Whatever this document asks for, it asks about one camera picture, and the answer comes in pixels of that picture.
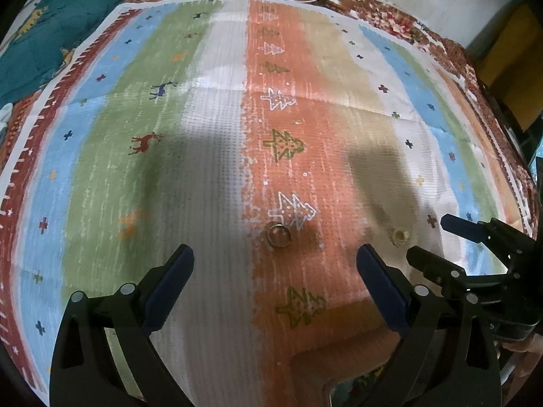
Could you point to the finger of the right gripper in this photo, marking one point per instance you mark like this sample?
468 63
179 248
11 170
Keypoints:
436 269
463 228

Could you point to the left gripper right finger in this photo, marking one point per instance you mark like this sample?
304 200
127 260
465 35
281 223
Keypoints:
445 355

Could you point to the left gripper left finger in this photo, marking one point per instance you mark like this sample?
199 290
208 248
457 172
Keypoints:
83 369

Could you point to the person's right hand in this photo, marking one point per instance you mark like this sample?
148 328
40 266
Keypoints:
531 351

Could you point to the silver metal tin box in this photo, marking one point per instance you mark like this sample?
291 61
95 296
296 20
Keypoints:
352 393

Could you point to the yellow wooden furniture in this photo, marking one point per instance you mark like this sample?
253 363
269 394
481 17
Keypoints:
512 69

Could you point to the striped colourful mat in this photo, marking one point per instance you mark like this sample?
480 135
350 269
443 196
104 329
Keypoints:
275 139

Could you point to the white crumpled cloth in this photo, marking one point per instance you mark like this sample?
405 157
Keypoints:
5 114

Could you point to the teal quilted pillow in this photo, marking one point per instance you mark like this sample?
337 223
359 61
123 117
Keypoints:
37 51

